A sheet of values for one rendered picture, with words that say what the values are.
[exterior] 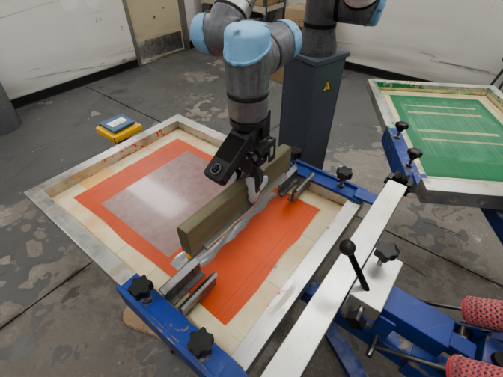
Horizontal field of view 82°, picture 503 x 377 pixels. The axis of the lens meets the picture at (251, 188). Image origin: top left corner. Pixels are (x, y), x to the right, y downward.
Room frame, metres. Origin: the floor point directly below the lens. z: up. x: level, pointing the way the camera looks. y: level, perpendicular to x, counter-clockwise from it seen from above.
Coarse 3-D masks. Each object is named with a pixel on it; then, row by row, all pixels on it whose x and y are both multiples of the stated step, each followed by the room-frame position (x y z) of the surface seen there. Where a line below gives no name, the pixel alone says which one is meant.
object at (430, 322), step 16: (400, 304) 0.25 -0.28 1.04; (416, 304) 0.25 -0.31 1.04; (400, 320) 0.22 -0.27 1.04; (416, 320) 0.22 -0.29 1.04; (432, 320) 0.22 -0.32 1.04; (448, 320) 0.22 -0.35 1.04; (416, 336) 0.20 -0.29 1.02; (432, 336) 0.19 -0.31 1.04; (448, 336) 0.19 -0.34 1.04; (432, 352) 0.18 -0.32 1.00
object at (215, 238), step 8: (280, 176) 0.57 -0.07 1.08; (272, 184) 0.54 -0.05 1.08; (264, 192) 0.51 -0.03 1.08; (256, 200) 0.48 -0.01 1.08; (248, 208) 0.46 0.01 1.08; (240, 216) 0.43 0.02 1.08; (232, 224) 0.41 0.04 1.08; (224, 232) 0.39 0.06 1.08; (208, 240) 0.37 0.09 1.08; (216, 240) 0.37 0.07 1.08; (208, 248) 0.35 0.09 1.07
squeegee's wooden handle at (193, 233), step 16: (272, 160) 0.56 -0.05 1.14; (288, 160) 0.60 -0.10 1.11; (272, 176) 0.55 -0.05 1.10; (224, 192) 0.44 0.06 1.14; (240, 192) 0.45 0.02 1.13; (208, 208) 0.40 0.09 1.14; (224, 208) 0.41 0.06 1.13; (240, 208) 0.45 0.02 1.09; (192, 224) 0.36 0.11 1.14; (208, 224) 0.38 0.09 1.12; (224, 224) 0.41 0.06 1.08; (192, 240) 0.34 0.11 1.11; (192, 256) 0.33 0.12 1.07
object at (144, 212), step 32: (96, 192) 0.64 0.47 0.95; (128, 192) 0.64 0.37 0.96; (160, 192) 0.64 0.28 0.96; (128, 224) 0.51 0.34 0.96; (160, 224) 0.51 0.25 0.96; (160, 256) 0.41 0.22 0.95; (224, 256) 0.41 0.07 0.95; (256, 256) 0.41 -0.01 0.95; (192, 288) 0.33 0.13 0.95; (224, 288) 0.33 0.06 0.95; (256, 288) 0.33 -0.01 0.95; (224, 320) 0.26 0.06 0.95
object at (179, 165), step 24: (168, 144) 0.90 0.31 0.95; (144, 168) 0.76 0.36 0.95; (168, 168) 0.76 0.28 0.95; (192, 168) 0.76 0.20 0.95; (192, 192) 0.64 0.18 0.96; (216, 192) 0.64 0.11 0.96; (264, 216) 0.54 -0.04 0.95; (288, 216) 0.54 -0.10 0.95; (312, 216) 0.54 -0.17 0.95; (264, 240) 0.46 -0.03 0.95; (288, 240) 0.46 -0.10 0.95
